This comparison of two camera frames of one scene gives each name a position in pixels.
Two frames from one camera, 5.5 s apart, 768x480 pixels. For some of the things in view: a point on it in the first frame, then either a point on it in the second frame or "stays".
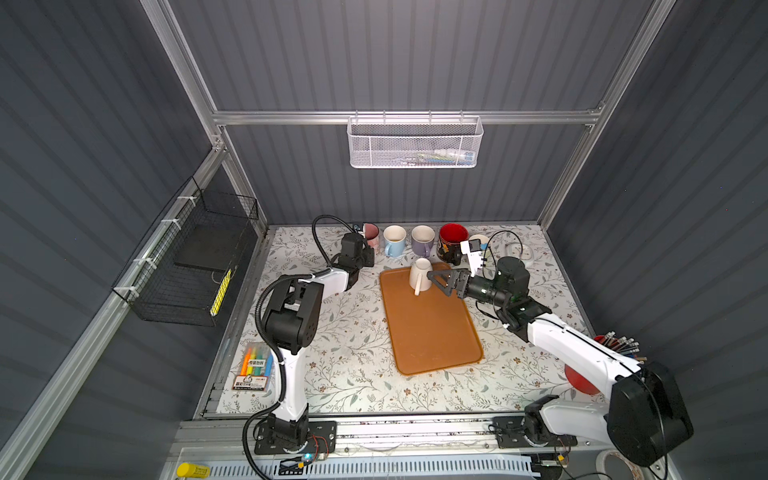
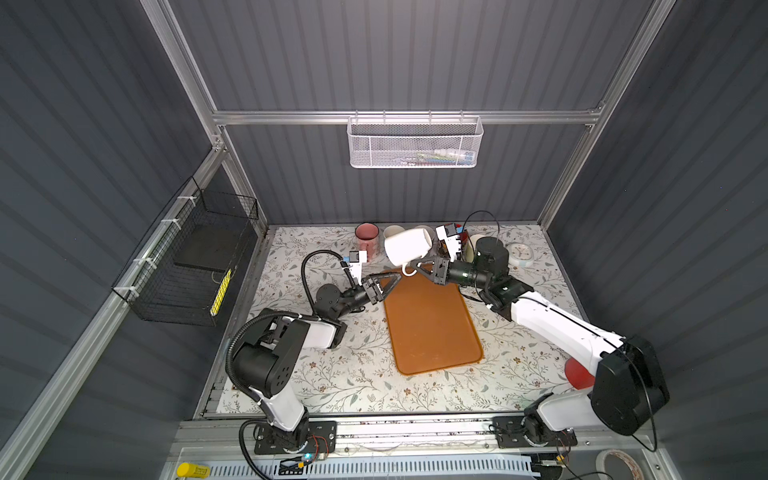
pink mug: (371, 232) stays
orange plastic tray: (431, 331) stays
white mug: (419, 275) to (407, 246)
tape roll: (600, 465) stays
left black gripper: (367, 255) to (374, 294)
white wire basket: (408, 142) stays
